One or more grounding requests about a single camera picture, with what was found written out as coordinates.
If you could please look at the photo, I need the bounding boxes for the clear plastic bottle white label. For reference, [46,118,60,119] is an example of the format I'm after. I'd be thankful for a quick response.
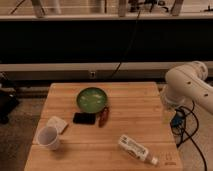
[118,135,158,166]

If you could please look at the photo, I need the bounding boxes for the black rectangular phone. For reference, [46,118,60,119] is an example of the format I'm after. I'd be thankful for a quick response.
[73,113,96,125]

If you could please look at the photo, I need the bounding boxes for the black floor cable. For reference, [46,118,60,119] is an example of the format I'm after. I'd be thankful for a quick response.
[173,100,208,171]

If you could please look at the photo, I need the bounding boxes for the black hanging cable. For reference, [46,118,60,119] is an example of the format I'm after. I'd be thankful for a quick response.
[110,9,142,78]

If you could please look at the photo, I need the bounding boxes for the white wall outlet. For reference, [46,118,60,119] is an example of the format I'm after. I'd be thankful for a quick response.
[89,71,96,79]

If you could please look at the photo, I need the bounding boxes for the white plastic cup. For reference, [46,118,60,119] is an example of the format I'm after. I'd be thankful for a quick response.
[36,126,60,151]

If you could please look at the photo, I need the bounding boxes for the white folded sponge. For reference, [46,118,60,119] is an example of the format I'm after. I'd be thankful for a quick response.
[46,116,68,134]

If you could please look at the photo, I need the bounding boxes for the blue box on floor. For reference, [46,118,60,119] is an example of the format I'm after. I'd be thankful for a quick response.
[170,111,185,128]

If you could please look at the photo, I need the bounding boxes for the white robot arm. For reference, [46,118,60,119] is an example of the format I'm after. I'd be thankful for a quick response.
[162,61,213,115]

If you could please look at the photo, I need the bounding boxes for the dark red oblong object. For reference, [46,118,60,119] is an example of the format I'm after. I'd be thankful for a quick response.
[98,107,109,127]

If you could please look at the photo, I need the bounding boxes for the black object at left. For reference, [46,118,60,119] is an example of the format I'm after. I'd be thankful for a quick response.
[0,90,19,124]

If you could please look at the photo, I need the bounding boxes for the green ceramic bowl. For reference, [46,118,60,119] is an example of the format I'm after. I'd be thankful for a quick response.
[76,87,108,113]

